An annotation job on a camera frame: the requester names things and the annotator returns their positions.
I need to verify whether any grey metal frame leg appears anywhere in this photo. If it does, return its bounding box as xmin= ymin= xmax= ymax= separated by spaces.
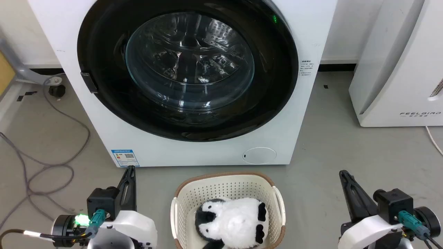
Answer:
xmin=0 ymin=35 xmax=63 ymax=86

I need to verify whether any black caster wheel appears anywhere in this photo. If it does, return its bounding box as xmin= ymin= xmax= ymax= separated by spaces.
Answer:
xmin=48 ymin=84 xmax=66 ymax=98

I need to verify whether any long looping grey floor cable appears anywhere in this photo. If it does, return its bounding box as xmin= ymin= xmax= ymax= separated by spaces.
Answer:
xmin=26 ymin=73 xmax=91 ymax=215

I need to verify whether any black round washer door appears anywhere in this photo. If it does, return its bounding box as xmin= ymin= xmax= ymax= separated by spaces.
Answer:
xmin=77 ymin=0 xmax=299 ymax=142

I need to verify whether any short grey floor cable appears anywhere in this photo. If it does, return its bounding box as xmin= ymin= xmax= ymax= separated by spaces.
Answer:
xmin=0 ymin=132 xmax=35 ymax=229

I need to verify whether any white Feelbird appliance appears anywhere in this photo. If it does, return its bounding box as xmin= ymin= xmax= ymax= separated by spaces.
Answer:
xmin=349 ymin=0 xmax=443 ymax=128

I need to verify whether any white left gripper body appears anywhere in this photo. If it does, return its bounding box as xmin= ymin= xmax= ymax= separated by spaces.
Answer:
xmin=87 ymin=210 xmax=158 ymax=249

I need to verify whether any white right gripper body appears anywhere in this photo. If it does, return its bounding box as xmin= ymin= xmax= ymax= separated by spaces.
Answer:
xmin=338 ymin=214 xmax=405 ymax=249

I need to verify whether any large black tape piece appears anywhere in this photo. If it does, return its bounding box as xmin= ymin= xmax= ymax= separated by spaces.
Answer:
xmin=16 ymin=91 xmax=37 ymax=102

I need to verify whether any black and white panda plush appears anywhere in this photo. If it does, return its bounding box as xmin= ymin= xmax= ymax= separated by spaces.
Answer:
xmin=195 ymin=197 xmax=269 ymax=249

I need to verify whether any white front-load washing machine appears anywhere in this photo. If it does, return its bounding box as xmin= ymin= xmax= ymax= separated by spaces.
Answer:
xmin=28 ymin=0 xmax=338 ymax=168

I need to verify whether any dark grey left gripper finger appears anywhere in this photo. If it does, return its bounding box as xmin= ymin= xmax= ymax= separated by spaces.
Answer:
xmin=117 ymin=166 xmax=131 ymax=212
xmin=124 ymin=166 xmax=137 ymax=212

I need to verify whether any left arm cable teal plug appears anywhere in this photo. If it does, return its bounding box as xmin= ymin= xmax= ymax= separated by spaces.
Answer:
xmin=0 ymin=209 xmax=106 ymax=249

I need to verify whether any arm cable teal plug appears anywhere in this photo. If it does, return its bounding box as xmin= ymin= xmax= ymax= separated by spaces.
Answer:
xmin=397 ymin=210 xmax=443 ymax=249
xmin=0 ymin=209 xmax=106 ymax=249

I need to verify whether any cream perforated laundry basket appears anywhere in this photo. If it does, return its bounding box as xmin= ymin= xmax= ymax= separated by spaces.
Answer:
xmin=170 ymin=173 xmax=286 ymax=249

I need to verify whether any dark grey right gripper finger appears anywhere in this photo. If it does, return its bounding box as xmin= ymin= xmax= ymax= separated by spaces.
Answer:
xmin=339 ymin=170 xmax=361 ymax=222
xmin=344 ymin=170 xmax=378 ymax=222

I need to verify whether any yellow wooden board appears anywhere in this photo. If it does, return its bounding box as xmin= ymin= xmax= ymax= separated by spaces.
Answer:
xmin=0 ymin=52 xmax=16 ymax=96

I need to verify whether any blue energy label sticker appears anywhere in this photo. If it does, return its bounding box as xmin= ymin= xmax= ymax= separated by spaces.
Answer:
xmin=111 ymin=149 xmax=140 ymax=168

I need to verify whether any thin white floor cable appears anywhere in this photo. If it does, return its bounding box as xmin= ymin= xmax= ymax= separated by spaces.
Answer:
xmin=425 ymin=126 xmax=443 ymax=156

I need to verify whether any right arm cable teal plug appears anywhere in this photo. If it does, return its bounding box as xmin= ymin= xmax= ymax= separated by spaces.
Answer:
xmin=397 ymin=210 xmax=443 ymax=249

